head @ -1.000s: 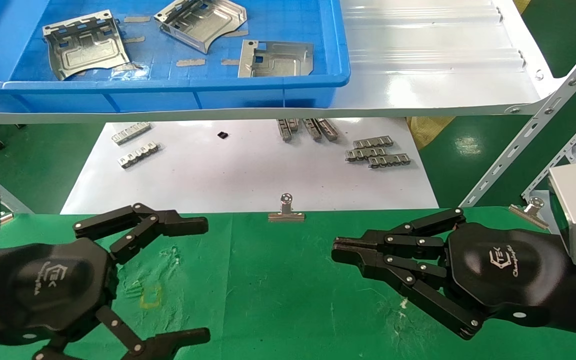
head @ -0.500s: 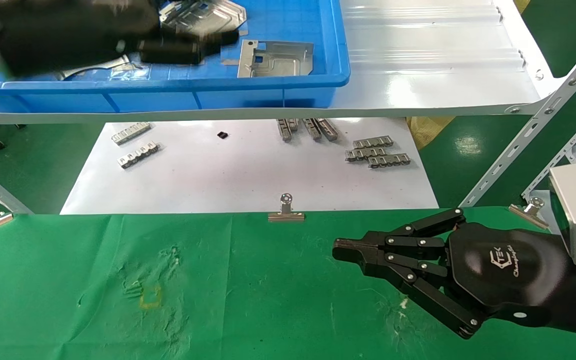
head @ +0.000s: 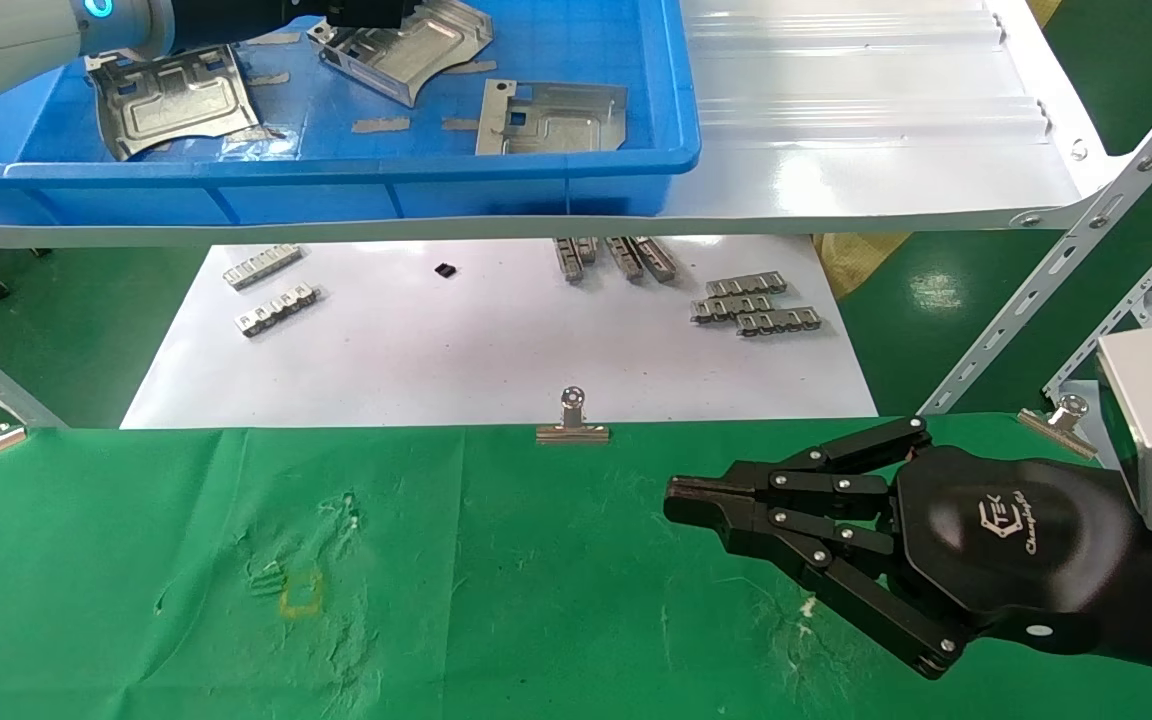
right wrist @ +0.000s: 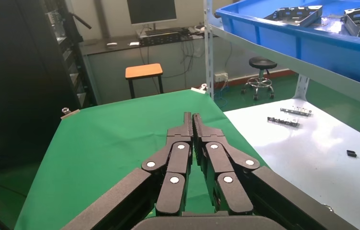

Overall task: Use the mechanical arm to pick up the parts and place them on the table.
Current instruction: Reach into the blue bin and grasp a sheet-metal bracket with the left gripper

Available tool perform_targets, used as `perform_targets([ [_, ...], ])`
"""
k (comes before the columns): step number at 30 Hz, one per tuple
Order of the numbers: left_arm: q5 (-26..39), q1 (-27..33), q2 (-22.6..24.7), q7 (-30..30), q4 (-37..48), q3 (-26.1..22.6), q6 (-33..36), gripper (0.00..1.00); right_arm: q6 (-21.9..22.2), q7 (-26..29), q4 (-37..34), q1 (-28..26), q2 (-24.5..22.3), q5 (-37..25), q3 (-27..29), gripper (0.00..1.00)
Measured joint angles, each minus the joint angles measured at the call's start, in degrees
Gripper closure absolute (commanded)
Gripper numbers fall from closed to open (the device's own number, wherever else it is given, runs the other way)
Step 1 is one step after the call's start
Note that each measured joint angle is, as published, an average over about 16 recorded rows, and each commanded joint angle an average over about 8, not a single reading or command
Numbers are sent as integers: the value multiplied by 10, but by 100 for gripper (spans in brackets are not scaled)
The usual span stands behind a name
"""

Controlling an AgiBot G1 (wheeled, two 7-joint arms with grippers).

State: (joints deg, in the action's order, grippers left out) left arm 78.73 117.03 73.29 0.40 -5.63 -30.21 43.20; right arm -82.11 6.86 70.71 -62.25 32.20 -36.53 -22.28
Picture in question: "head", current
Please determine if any bent sheet metal bracket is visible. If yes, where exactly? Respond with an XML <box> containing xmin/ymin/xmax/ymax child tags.
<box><xmin>85</xmin><ymin>45</ymin><xmax>263</xmax><ymax>162</ymax></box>
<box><xmin>307</xmin><ymin>0</ymin><xmax>495</xmax><ymax>109</ymax></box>
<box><xmin>475</xmin><ymin>80</ymin><xmax>629</xmax><ymax>157</ymax></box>

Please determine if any white metal shelf rack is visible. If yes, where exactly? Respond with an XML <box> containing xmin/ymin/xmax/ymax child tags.
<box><xmin>0</xmin><ymin>0</ymin><xmax>1152</xmax><ymax>431</ymax></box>

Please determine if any yellow woven sack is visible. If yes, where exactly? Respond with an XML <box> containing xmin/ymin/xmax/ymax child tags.
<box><xmin>814</xmin><ymin>234</ymin><xmax>910</xmax><ymax>302</ymax></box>

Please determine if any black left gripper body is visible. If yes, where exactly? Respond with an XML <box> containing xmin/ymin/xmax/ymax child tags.
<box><xmin>174</xmin><ymin>0</ymin><xmax>333</xmax><ymax>51</ymax></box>

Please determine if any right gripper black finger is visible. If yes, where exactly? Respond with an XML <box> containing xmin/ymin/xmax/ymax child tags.
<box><xmin>666</xmin><ymin>417</ymin><xmax>933</xmax><ymax>503</ymax></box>
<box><xmin>664</xmin><ymin>500</ymin><xmax>977</xmax><ymax>681</ymax></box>

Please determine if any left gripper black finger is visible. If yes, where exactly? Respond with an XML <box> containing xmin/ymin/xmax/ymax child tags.
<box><xmin>328</xmin><ymin>0</ymin><xmax>405</xmax><ymax>29</ymax></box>

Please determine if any clear crumpled tape piece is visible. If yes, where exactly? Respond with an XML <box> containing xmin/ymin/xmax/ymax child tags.
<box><xmin>220</xmin><ymin>125</ymin><xmax>288</xmax><ymax>159</ymax></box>

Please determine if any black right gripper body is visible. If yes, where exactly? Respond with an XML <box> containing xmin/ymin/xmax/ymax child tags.
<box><xmin>891</xmin><ymin>446</ymin><xmax>1138</xmax><ymax>657</ymax></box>

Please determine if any green table cloth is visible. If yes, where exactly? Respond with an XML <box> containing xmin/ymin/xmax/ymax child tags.
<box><xmin>0</xmin><ymin>413</ymin><xmax>1152</xmax><ymax>720</ymax></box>

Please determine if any blue plastic bin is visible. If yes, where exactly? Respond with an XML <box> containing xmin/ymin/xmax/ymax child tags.
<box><xmin>0</xmin><ymin>0</ymin><xmax>703</xmax><ymax>227</ymax></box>

